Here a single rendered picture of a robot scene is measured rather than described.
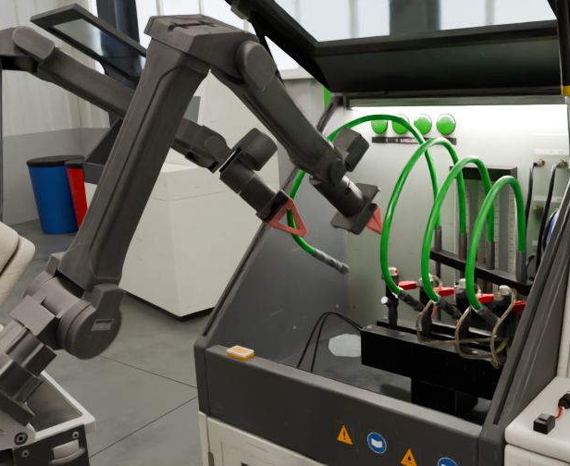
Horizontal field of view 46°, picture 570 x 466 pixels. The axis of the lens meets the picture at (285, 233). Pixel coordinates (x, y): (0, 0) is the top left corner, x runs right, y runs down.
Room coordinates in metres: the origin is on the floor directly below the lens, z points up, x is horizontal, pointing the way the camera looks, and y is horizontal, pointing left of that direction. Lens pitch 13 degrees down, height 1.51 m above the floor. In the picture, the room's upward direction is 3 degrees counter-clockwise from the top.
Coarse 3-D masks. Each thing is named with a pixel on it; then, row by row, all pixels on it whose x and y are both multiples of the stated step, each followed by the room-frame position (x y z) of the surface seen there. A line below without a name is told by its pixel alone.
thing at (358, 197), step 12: (348, 192) 1.23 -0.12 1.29; (360, 192) 1.25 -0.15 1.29; (372, 192) 1.26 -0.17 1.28; (336, 204) 1.24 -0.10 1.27; (348, 204) 1.23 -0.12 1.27; (360, 204) 1.24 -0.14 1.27; (336, 216) 1.28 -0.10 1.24; (348, 216) 1.25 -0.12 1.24; (360, 216) 1.24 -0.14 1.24; (348, 228) 1.23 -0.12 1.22
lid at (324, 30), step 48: (240, 0) 1.50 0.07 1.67; (288, 0) 1.47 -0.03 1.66; (336, 0) 1.42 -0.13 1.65; (384, 0) 1.36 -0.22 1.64; (432, 0) 1.31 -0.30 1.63; (480, 0) 1.27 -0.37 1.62; (528, 0) 1.22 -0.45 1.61; (288, 48) 1.68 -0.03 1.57; (336, 48) 1.59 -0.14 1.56; (384, 48) 1.50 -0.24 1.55; (432, 48) 1.44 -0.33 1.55; (480, 48) 1.38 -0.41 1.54; (528, 48) 1.33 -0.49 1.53
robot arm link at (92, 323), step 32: (160, 32) 0.80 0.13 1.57; (192, 32) 0.78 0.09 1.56; (224, 32) 0.81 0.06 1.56; (160, 64) 0.79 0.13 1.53; (192, 64) 0.79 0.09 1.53; (224, 64) 0.83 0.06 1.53; (160, 96) 0.79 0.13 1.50; (192, 96) 0.82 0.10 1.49; (128, 128) 0.79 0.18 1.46; (160, 128) 0.79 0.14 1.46; (128, 160) 0.78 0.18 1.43; (160, 160) 0.81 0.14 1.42; (96, 192) 0.80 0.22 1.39; (128, 192) 0.78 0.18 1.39; (96, 224) 0.78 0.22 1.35; (128, 224) 0.80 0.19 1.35; (64, 256) 0.79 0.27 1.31; (96, 256) 0.77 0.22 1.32; (32, 288) 0.80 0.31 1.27; (96, 288) 0.77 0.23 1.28; (64, 320) 0.75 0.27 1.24; (96, 320) 0.77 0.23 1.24; (96, 352) 0.78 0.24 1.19
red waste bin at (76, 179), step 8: (72, 160) 6.86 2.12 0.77; (80, 160) 6.82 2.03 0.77; (72, 168) 6.60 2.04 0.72; (80, 168) 6.55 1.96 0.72; (72, 176) 6.60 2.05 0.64; (80, 176) 6.55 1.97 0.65; (72, 184) 6.62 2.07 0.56; (80, 184) 6.56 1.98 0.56; (72, 192) 6.66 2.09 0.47; (80, 192) 6.57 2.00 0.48; (80, 200) 6.59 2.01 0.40; (80, 208) 6.61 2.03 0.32; (80, 216) 6.63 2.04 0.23; (80, 224) 6.65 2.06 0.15
